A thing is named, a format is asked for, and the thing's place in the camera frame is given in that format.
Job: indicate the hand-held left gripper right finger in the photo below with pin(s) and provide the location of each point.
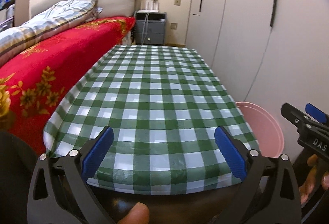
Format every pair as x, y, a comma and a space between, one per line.
231, 152

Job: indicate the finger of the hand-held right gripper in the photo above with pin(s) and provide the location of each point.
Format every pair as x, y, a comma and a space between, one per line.
293, 113
316, 112

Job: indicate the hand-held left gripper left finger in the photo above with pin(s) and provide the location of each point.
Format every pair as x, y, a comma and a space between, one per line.
99, 152

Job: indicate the pink plastic bin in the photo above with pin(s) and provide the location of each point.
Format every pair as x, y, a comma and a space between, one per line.
262, 129

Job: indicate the person's right hand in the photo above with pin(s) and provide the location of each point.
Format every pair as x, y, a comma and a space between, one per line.
308, 188

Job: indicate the person's left hand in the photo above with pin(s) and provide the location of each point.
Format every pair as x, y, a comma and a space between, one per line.
135, 213

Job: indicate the green checked tablecloth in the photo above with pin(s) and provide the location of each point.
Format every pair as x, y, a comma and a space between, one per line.
154, 90

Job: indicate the person's dark clothing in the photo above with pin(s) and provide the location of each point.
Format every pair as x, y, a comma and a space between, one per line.
15, 183

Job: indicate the red floral blanket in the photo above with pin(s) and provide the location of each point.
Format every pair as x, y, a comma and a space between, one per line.
51, 64

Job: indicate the white wardrobe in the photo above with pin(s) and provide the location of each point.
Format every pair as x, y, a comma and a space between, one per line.
244, 21

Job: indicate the floral bed sheet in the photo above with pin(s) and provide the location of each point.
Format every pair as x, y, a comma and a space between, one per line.
128, 38

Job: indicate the grey nightstand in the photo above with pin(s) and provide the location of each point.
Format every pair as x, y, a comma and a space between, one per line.
154, 30

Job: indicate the blue plaid quilt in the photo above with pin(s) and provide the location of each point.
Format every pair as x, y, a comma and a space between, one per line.
51, 18

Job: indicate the white router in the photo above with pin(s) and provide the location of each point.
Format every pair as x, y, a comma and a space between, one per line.
147, 10

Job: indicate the brass wall socket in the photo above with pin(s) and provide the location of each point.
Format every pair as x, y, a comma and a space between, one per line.
174, 26

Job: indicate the brass wall switch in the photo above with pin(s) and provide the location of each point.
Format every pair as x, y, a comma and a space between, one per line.
177, 2

